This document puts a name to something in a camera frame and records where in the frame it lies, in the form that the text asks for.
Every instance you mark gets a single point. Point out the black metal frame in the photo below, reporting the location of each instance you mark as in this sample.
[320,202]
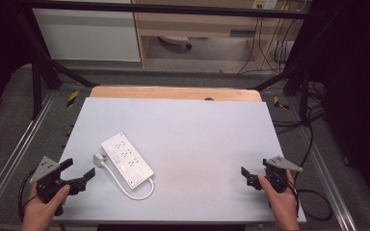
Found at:
[160,9]

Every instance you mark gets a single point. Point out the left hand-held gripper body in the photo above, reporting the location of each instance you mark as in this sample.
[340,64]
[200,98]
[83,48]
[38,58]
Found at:
[45,168]

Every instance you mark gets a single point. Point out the person's right hand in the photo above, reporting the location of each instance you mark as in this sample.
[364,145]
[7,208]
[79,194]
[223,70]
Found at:
[282,205]

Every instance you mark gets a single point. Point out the wooden desk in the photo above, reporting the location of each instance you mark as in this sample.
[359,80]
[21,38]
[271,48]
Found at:
[199,25]

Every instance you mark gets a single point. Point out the wooden table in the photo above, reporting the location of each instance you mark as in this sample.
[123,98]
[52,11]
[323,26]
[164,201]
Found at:
[173,93]

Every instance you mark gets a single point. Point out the white cabinet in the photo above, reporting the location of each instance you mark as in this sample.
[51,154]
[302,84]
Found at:
[86,35]

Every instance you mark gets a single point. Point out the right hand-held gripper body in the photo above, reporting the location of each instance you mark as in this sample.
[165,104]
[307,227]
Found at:
[281,176]

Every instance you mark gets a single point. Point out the white wall socket strip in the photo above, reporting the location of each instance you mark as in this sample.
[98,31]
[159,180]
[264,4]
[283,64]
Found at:
[265,4]

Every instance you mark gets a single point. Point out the aluminium rail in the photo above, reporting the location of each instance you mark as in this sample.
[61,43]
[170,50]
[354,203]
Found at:
[16,147]
[327,179]

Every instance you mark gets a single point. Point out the white device under desk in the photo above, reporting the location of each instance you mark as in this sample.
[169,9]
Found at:
[175,40]

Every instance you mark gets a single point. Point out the white plug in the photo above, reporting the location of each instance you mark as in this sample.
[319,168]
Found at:
[99,159]

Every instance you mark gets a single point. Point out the white power strip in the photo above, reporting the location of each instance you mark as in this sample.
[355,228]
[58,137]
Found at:
[126,159]

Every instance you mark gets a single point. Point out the person's left hand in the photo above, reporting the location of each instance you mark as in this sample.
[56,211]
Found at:
[40,211]

